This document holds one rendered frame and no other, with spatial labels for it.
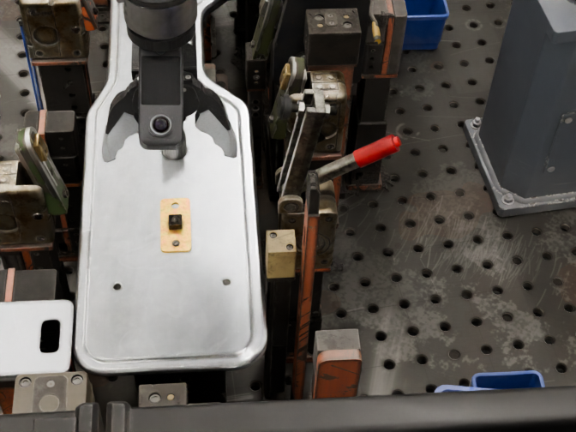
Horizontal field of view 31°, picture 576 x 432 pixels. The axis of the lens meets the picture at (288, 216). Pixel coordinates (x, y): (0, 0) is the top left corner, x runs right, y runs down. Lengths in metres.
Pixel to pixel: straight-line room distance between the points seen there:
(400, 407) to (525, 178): 1.19
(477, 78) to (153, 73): 0.99
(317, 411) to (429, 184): 1.25
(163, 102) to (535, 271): 0.81
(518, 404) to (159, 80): 0.63
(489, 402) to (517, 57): 1.11
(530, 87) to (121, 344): 0.73
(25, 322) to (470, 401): 0.78
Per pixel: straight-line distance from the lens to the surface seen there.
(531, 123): 1.65
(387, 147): 1.23
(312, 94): 1.18
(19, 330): 1.26
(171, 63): 1.11
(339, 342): 1.00
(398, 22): 1.51
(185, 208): 1.34
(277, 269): 1.25
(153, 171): 1.39
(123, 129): 1.19
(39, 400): 1.14
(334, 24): 1.41
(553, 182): 1.76
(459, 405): 0.57
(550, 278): 1.71
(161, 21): 1.07
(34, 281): 1.32
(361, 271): 1.66
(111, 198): 1.36
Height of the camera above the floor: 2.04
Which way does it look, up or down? 51 degrees down
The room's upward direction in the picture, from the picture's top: 3 degrees clockwise
